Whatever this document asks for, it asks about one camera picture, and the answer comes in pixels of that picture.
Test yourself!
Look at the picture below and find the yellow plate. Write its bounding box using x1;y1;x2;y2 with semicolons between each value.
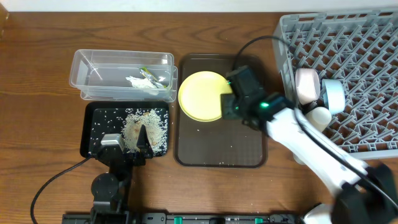
178;71;233;122

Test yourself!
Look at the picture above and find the light blue bowl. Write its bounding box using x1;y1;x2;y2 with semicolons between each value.
322;79;345;115

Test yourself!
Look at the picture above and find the dark brown serving tray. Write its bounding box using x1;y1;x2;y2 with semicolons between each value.
174;54;268;168

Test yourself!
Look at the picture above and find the white plastic cup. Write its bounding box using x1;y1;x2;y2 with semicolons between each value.
305;106;331;132

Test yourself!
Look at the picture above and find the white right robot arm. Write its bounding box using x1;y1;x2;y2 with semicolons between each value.
221;63;397;223

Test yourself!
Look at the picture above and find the clear plastic container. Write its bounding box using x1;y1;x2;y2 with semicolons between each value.
69;49;178;103

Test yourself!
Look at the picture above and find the grey dishwasher rack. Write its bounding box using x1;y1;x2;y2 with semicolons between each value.
273;9;397;160

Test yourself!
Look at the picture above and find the white tissue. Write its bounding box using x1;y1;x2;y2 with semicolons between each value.
126;76;164;95

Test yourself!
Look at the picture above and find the green snack wrapper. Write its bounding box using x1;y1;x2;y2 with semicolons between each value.
138;67;167;89

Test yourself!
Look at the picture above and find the white bowl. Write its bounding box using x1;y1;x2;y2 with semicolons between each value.
295;68;320;105

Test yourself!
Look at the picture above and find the black waste tray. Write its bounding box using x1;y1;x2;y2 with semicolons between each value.
80;101;169;157

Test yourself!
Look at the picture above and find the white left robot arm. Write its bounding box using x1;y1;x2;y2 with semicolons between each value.
30;125;154;224

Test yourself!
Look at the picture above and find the rice food waste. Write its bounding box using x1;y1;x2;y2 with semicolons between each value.
90;107;169;156

